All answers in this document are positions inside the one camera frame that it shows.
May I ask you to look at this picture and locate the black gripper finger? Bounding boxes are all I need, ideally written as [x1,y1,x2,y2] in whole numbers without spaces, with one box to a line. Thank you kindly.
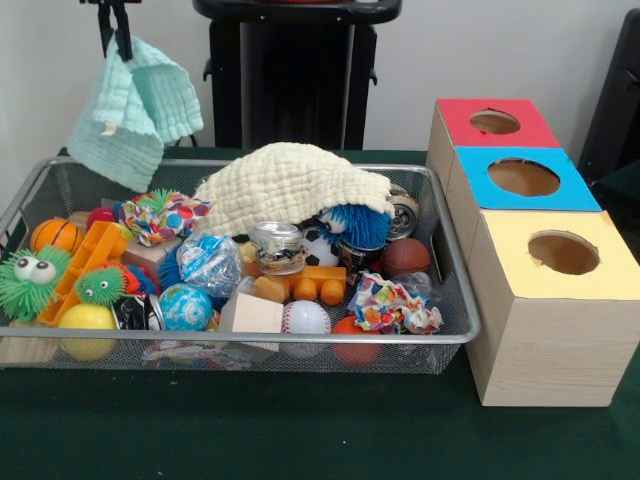
[97,2,116,57]
[112,2,134,62]

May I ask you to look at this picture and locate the mint green cloth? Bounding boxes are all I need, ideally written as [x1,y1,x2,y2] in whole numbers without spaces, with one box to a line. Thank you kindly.
[67,33,205,194]

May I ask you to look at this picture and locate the shallow mesh bin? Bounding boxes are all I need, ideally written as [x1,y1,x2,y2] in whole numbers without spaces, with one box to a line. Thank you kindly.
[0,155,482,376]

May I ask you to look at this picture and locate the wooden box with three holes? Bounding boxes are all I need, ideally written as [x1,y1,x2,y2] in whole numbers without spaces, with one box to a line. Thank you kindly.
[425,97,640,409]

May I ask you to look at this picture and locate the crumpled colourful paper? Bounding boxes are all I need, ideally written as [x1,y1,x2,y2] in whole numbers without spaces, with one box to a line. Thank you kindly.
[347,272,445,336]
[118,188,212,248]

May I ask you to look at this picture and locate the small orange basketball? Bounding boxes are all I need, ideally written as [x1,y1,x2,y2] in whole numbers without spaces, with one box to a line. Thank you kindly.
[29,218,85,254]

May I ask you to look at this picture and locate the cream waffle cloth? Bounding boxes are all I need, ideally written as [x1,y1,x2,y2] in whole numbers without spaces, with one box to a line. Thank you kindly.
[193,142,396,239]

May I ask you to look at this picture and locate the crumpled clear blue plastic bag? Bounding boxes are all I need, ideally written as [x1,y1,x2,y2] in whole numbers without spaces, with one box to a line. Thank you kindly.
[175,230,246,300]

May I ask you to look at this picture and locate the large green spiky eyed toy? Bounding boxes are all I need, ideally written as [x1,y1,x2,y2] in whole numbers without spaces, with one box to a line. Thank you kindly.
[0,245,74,322]

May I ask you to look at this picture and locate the yellow ball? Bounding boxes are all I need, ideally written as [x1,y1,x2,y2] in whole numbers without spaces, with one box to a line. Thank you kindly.
[58,303,121,362]

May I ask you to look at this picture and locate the plain wooden cube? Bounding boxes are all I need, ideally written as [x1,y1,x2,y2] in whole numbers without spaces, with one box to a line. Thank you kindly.
[218,292,285,335]

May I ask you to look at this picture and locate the white baseball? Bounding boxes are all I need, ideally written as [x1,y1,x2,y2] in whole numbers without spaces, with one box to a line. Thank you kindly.
[280,300,332,359]

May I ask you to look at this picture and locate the dark green table cloth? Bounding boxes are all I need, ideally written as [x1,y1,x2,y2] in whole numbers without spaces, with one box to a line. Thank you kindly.
[589,158,640,251]
[0,145,640,480]

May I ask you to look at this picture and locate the black upright panel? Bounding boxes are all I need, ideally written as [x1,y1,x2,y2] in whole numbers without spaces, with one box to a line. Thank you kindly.
[577,8,640,176]

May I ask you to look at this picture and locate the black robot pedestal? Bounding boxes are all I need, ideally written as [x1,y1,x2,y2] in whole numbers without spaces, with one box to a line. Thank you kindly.
[192,0,404,150]

